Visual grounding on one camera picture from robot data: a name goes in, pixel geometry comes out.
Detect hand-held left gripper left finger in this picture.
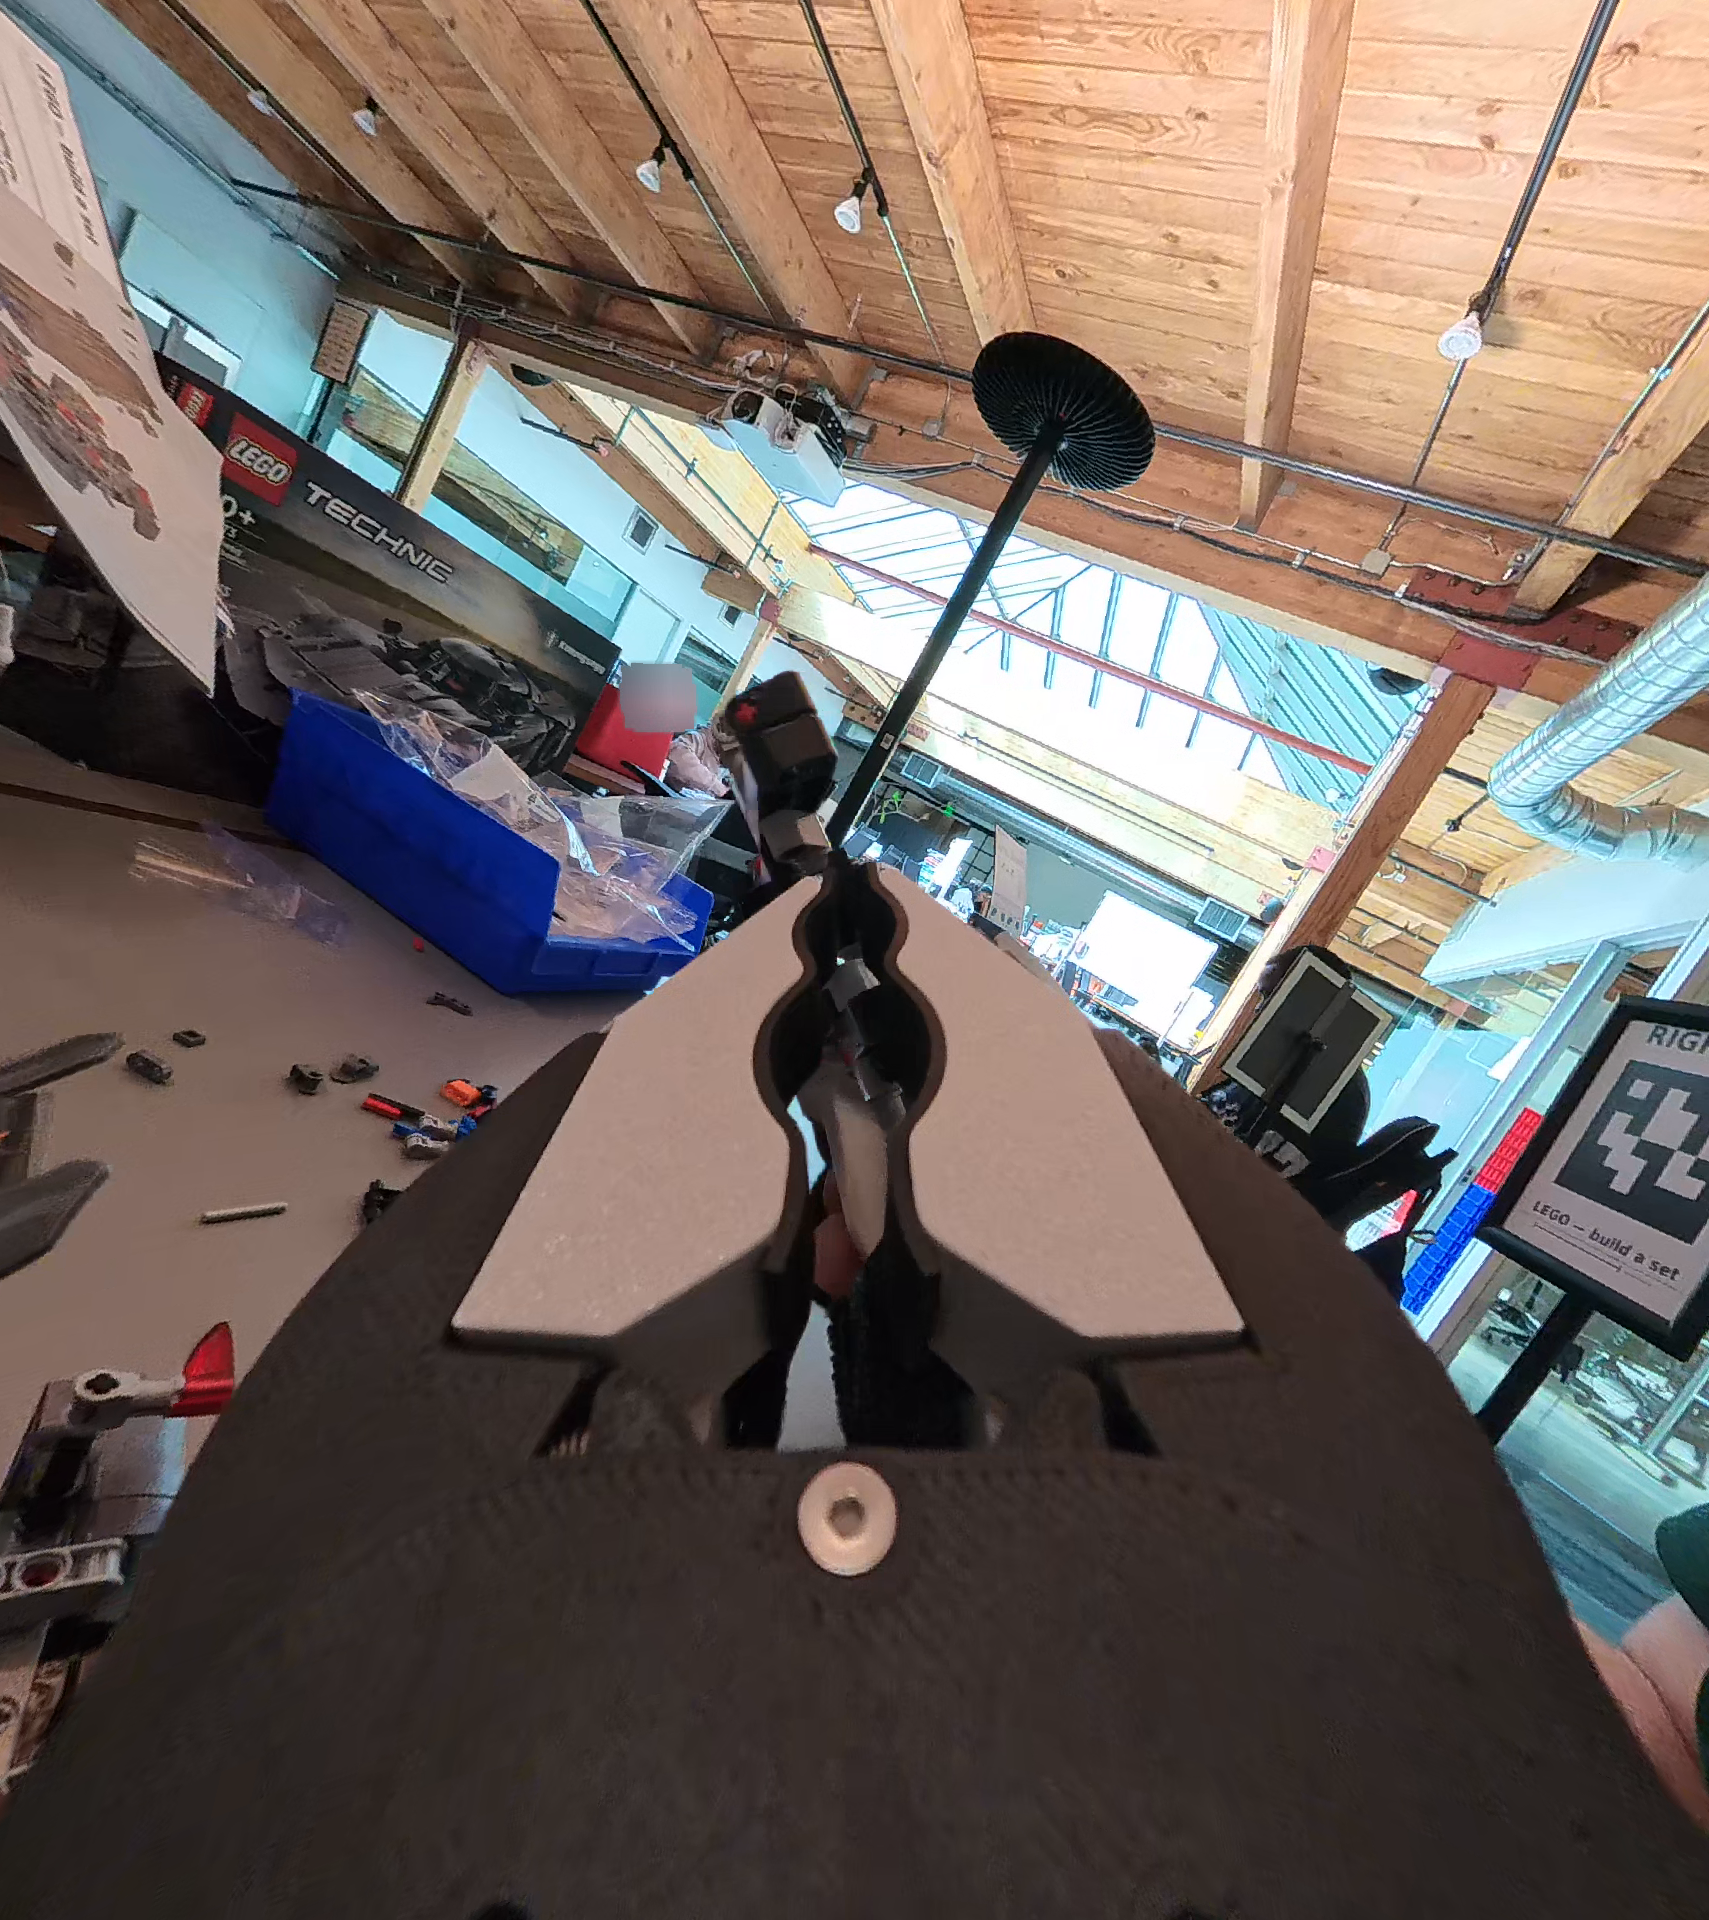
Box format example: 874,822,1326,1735
451,873,837,1367

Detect red blue storage bins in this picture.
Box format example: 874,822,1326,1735
1404,1113,1546,1324

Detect black pole with disc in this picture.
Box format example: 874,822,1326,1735
827,336,1156,858

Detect silver ventilation duct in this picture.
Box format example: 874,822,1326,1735
1485,487,1709,870

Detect white ceiling projector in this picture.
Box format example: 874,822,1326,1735
718,387,847,510

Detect red bin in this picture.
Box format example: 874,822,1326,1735
576,683,676,781

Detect scattered small lego pieces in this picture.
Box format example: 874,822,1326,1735
127,937,503,1225

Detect white screen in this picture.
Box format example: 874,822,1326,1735
1081,890,1222,1036

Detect clear plastic bags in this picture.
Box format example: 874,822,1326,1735
361,705,729,940

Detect black grey lego sub-assembly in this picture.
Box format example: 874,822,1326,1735
718,669,943,1280

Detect clear plastic bag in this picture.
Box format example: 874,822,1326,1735
130,822,350,946

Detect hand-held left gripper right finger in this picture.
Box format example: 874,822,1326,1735
871,866,1245,1380

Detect black office chair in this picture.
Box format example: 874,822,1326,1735
1319,1117,1461,1290

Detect open instruction booklet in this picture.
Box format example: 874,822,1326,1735
0,0,226,691

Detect blue plastic bin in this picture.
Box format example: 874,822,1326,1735
264,691,715,999

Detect partly built lego model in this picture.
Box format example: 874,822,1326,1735
0,1319,236,1873

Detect dark lego set box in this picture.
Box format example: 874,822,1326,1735
156,351,621,771

